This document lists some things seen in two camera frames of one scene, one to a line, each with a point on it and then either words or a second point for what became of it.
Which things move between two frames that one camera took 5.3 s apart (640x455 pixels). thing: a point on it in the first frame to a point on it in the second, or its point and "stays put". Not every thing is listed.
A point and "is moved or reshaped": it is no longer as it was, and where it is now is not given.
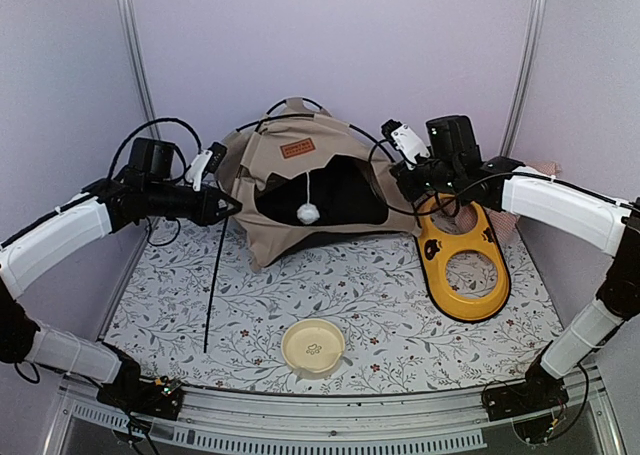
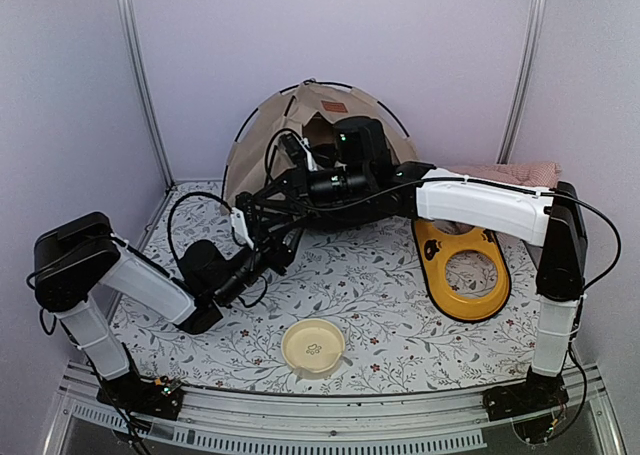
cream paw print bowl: [313, 348] stays put
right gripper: [411, 190] to [291, 199]
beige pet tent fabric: [297, 171] is moved or reshaped
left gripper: [208, 210] to [277, 253]
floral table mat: [206, 311] stays put
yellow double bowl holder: [437, 249] stays put
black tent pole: [370, 136] to [247, 120]
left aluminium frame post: [125, 1] stays put
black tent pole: [215, 282] to [313, 82]
